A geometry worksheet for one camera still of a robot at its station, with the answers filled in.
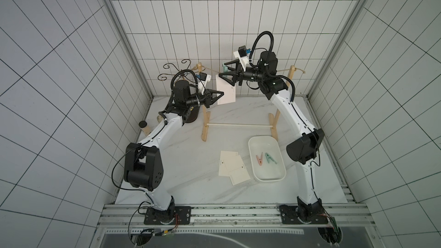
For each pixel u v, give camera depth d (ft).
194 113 3.59
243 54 2.03
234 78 2.15
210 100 2.27
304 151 1.79
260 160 2.93
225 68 2.32
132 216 2.29
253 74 2.15
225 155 3.04
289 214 2.38
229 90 2.52
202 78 2.25
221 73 2.27
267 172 2.81
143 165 1.50
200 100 2.27
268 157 2.95
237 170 2.83
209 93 2.30
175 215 2.37
